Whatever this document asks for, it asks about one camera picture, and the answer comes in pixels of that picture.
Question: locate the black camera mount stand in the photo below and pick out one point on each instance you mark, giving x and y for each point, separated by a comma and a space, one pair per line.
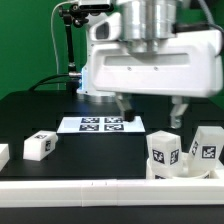
72, 18

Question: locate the white sheet with tags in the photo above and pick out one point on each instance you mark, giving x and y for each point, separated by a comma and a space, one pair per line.
100, 124

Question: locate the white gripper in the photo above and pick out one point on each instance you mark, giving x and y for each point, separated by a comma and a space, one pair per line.
182, 65

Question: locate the white round stool seat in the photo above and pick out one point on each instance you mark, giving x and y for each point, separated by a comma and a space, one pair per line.
185, 173

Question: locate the white U-shaped fence wall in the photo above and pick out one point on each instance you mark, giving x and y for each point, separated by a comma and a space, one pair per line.
86, 193

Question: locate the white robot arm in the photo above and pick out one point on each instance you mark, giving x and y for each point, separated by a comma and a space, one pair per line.
158, 21

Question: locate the camera on stand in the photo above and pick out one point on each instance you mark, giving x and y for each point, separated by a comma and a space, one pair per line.
95, 6

